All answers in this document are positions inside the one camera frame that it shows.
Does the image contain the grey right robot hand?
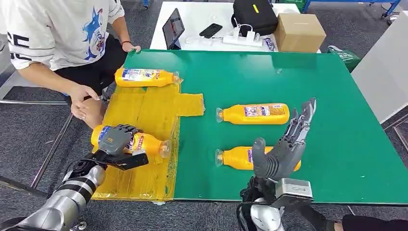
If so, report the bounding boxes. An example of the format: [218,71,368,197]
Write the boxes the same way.
[252,98,317,180]

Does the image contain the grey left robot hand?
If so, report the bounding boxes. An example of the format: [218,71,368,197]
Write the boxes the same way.
[98,124,143,157]

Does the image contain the orange drink bottle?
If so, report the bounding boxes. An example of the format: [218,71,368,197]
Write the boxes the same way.
[114,67,183,88]
[90,125,172,159]
[215,103,290,125]
[215,146,302,172]

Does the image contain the yellow plastic sheet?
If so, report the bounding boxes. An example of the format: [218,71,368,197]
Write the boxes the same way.
[91,83,205,202]

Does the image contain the green table mat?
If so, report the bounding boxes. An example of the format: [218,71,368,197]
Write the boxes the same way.
[122,49,408,205]

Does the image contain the person's leg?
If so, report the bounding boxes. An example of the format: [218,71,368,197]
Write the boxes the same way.
[299,206,408,231]

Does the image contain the green bag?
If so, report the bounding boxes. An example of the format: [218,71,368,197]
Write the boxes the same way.
[327,45,362,73]

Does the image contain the white power strip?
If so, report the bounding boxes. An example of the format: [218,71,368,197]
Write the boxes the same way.
[222,34,264,48]

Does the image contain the person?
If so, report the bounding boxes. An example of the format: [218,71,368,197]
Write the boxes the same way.
[0,0,141,130]

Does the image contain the brown cardboard box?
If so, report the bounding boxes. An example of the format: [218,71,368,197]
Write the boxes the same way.
[273,13,327,53]

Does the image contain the black tablet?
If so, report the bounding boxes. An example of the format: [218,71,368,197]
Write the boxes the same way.
[162,8,186,51]

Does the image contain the white panel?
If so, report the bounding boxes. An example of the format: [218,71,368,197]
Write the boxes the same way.
[350,11,408,124]

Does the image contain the black bag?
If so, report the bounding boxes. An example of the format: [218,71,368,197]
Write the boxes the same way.
[231,0,279,37]

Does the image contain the black smartphone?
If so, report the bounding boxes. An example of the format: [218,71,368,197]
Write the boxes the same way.
[199,23,223,39]

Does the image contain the white table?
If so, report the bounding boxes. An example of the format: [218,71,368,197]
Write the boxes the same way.
[150,0,322,53]

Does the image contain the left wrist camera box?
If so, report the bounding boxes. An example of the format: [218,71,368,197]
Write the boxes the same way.
[111,152,150,171]

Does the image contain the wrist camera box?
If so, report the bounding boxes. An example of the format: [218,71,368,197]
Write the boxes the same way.
[275,178,314,209]
[111,152,150,171]

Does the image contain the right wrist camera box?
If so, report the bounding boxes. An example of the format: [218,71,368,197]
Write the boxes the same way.
[275,178,314,209]

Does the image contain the metal chair frame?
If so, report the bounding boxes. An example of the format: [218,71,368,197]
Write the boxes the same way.
[0,99,75,189]

